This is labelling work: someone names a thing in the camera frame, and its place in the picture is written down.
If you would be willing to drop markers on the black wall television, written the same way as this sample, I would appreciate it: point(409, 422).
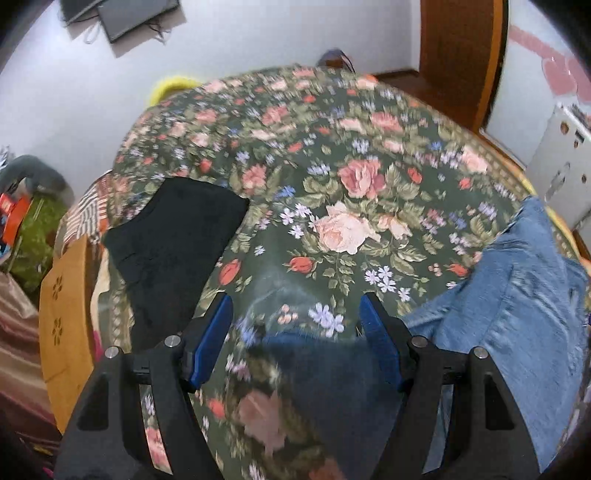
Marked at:
point(78, 7)

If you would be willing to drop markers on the red striped curtain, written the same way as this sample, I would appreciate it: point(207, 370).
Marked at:
point(18, 346)

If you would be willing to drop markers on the grey curved pillow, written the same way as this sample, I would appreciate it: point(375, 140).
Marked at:
point(32, 168)

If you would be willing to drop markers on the orange cardboard box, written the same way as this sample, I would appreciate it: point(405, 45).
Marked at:
point(14, 217)

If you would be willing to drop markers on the dark green floral blanket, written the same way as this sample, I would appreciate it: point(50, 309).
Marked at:
point(351, 207)

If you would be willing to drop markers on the green fabric storage box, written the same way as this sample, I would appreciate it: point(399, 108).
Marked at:
point(37, 244)

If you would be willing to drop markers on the blue denim jeans pants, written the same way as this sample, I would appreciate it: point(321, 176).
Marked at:
point(508, 300)

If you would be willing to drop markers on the white heart-print sliding door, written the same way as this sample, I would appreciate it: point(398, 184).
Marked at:
point(540, 69)

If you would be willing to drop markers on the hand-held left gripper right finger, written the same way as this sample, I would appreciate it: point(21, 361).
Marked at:
point(376, 341)

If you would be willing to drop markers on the small black monitor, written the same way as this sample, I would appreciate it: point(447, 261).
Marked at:
point(136, 16)

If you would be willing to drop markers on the black cloth garment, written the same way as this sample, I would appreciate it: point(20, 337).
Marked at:
point(175, 240)

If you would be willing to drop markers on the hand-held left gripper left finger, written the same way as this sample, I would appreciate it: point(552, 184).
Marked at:
point(214, 341)

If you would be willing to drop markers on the brown wooden door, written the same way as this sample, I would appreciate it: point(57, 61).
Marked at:
point(455, 55)

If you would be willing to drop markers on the white cabinet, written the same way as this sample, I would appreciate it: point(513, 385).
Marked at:
point(561, 166)

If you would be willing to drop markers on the dark backpack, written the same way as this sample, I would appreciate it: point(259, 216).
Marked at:
point(337, 60)

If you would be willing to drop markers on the yellow foam bed padding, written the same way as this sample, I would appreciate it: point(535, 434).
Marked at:
point(173, 85)

